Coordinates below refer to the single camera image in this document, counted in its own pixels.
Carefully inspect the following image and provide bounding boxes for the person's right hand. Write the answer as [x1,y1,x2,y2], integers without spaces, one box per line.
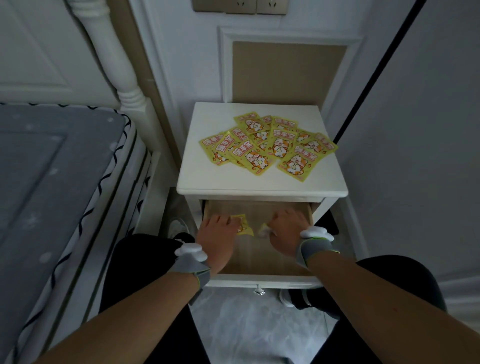
[266,209,311,260]

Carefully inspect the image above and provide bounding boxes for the person's left hand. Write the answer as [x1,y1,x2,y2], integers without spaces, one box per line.
[195,214,242,277]

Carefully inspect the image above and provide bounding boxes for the wooden drawer with white front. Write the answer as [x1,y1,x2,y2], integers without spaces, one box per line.
[202,199,325,290]

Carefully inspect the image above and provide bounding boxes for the pile of yellow cat packets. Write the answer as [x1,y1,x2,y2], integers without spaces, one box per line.
[198,111,339,184]

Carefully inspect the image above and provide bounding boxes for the person's right forearm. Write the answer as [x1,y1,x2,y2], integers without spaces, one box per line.
[307,250,480,364]

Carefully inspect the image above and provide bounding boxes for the person's left forearm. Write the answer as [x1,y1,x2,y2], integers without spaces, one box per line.
[35,271,202,364]

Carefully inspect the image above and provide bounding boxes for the person's left white shoe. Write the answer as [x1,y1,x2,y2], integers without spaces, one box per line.
[167,217,190,241]

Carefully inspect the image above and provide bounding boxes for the person's white shoe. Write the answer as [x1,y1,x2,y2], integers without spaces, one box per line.
[167,217,190,241]
[279,288,297,308]

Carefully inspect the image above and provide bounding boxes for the person's right white shoe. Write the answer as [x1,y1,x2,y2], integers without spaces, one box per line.
[279,288,297,308]

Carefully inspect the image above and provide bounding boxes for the person's black trousers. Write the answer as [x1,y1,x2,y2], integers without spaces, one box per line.
[99,232,449,364]

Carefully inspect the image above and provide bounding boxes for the white wrist tracker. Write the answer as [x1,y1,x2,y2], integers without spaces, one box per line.
[299,226,335,243]
[174,242,208,263]

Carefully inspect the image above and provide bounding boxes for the grey wristband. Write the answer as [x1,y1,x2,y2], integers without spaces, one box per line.
[166,256,212,305]
[295,238,340,270]

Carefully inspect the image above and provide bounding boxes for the white bedside table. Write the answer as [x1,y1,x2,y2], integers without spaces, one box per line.
[176,101,350,230]

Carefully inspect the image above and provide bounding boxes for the black striped sock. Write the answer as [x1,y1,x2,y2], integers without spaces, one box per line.
[290,288,342,320]

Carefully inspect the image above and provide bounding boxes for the white wardrobe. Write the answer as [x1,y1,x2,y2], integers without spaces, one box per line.
[333,0,480,331]

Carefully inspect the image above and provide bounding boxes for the grey mattress with striped edge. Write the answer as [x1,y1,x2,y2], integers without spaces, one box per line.
[0,103,153,364]

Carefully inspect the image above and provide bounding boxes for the white bed frame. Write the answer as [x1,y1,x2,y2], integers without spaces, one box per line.
[0,0,178,237]

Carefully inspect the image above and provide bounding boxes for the brass wall socket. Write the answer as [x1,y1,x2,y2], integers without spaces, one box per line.
[256,0,290,16]
[224,0,258,15]

